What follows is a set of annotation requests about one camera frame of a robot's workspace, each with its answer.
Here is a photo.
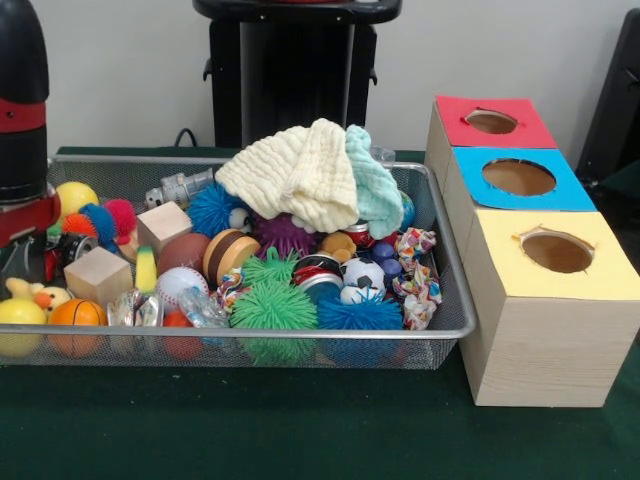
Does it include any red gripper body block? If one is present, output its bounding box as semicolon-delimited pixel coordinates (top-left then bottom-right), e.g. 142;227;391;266
0;192;62;249

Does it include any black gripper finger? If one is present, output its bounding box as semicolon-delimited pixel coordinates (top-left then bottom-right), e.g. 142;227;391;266
23;233;49;283

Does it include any yellow duck plush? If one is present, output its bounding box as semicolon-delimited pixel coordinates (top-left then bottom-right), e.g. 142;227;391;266
4;277;74;316

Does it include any cream white waffle cloth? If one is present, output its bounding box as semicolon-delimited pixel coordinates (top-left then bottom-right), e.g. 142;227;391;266
214;118;360;234

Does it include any light blue cloth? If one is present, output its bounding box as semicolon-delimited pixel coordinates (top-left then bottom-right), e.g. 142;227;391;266
344;123;405;240

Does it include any wooden box with three holes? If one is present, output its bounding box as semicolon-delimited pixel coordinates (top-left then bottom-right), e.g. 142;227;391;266
423;94;640;409

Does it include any yellow foam ball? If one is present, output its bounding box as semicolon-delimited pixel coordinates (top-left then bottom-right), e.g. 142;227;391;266
0;298;48;357

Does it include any small orange basketball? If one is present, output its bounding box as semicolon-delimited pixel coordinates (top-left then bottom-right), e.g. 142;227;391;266
48;298;109;357

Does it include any multicoloured spiky caterpillar toy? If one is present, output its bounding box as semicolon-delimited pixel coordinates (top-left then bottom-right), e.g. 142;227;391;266
47;198;137;247

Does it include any plain wooden cube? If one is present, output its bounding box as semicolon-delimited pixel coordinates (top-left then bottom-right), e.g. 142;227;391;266
136;200;194;254

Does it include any toy hamburger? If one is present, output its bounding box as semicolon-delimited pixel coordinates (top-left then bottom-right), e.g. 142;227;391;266
202;227;262;284

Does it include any large green spiky ball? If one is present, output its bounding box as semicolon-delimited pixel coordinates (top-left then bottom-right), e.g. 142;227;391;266
230;279;321;365

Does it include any small soccer ball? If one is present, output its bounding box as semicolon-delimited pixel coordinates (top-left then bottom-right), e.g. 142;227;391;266
340;256;387;304

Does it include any blue spiky ball with eyes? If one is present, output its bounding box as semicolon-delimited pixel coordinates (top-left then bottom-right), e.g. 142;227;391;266
315;289;405;364

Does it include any dark green side tablecloth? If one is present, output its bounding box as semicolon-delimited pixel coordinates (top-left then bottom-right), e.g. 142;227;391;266
574;160;640;251

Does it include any black upright panel stand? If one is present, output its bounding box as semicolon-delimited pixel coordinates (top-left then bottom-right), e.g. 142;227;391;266
574;7;640;176

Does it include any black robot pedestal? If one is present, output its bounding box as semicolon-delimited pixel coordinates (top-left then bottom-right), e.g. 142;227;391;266
192;0;404;151

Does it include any shallow wire mesh bin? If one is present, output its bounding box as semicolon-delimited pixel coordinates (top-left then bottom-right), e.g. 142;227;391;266
0;153;479;371

